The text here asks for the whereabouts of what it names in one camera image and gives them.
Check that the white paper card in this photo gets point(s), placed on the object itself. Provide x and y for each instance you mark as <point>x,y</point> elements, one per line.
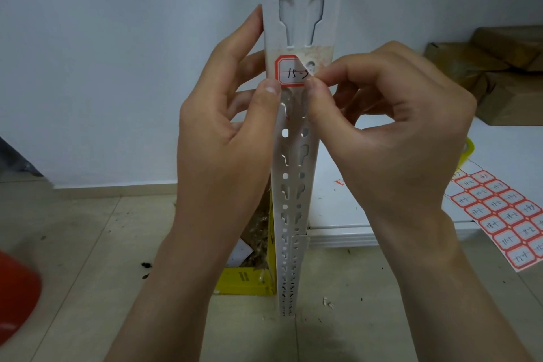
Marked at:
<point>238,253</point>

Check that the yellow tape roll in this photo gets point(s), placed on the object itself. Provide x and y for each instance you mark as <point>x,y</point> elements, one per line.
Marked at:
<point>468,149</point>

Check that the person's left middle finger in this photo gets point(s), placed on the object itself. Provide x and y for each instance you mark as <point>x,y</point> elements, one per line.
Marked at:
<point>251,65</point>

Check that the person's right thumb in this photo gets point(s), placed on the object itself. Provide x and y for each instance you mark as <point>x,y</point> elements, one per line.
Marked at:
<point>322,113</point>

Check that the person's right hand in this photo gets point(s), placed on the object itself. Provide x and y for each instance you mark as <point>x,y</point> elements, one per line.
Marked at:
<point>403,132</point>

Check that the yellow cardboard box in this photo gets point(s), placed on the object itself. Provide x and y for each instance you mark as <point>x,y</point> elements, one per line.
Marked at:
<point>244,281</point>

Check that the person's left thumb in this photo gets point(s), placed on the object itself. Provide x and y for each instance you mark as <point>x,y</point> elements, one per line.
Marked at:
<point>264,113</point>

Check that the red plastic object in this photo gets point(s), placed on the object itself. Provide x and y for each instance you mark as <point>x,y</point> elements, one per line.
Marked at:
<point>17,294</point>

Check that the shredded paper filling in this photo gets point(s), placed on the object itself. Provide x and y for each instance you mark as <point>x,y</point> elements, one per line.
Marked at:
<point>258,234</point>

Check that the brown paper-wrapped package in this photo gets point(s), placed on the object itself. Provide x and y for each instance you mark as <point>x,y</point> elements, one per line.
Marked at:
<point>509,41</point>
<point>513,98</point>
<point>458,62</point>

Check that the person's left little finger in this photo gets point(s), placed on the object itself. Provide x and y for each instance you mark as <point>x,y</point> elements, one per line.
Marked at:
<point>236,125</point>

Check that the sheet of red-bordered labels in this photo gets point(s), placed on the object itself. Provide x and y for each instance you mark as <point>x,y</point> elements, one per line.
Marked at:
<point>500,213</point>

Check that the person's left hand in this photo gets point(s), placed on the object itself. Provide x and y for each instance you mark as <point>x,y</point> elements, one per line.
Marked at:
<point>212,141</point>

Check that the red-bordered white label sticker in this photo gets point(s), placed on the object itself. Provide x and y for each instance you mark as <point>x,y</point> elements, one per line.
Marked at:
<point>290,71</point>

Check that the person's right forearm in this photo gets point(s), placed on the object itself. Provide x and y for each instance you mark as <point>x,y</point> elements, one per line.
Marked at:
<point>445,298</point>

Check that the white slotted metal shelf post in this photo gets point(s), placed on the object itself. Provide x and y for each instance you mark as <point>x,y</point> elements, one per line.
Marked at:
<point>299,35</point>

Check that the person's right middle finger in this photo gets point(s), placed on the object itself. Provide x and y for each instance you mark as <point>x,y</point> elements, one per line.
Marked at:
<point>352,92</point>

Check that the white shelf board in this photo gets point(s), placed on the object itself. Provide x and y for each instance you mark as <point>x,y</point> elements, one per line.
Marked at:
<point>505,149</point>

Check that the dark grey object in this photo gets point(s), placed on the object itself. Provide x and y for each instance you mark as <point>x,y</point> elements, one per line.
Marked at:
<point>12,160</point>

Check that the person's left forearm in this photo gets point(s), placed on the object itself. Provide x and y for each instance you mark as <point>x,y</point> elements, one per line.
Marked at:
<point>182,289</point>

